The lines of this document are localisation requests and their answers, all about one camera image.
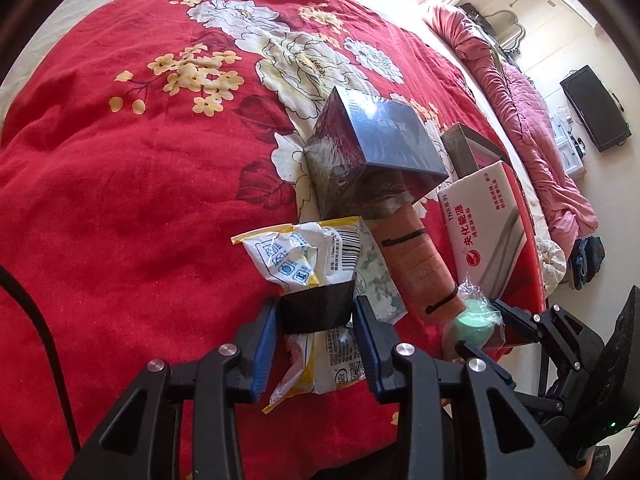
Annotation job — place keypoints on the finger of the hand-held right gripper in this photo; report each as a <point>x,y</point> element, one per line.
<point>530,327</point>
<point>545,405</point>

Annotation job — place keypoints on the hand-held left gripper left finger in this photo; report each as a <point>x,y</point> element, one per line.
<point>262,355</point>

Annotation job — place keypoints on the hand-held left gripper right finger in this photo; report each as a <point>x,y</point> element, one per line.
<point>367,345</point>

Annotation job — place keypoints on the green ball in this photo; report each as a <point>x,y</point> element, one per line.
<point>472,325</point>

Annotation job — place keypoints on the yellow white wipes packet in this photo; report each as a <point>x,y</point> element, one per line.
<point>280,255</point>

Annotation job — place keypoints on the dark shallow box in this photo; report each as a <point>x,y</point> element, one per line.
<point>465,152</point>

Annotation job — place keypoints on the floral print tissue packet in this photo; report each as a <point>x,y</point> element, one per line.
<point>380,285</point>

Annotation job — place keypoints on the white lace cloth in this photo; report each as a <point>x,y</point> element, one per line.
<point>550,260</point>

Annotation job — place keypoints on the white red carton box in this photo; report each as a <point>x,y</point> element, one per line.
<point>480,220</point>

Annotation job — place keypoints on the white dresser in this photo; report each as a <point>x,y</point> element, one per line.
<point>570,155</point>

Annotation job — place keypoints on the pink quilt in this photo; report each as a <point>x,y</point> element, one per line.
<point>530,125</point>

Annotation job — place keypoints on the black glossy box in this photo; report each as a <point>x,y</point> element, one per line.
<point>395,140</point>

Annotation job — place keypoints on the red floral blanket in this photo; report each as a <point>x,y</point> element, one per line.
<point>125,185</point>

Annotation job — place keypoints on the black flat screen television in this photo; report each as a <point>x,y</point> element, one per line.
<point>595,107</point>

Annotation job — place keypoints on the ornate wall mirror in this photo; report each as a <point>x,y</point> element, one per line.
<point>510,35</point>

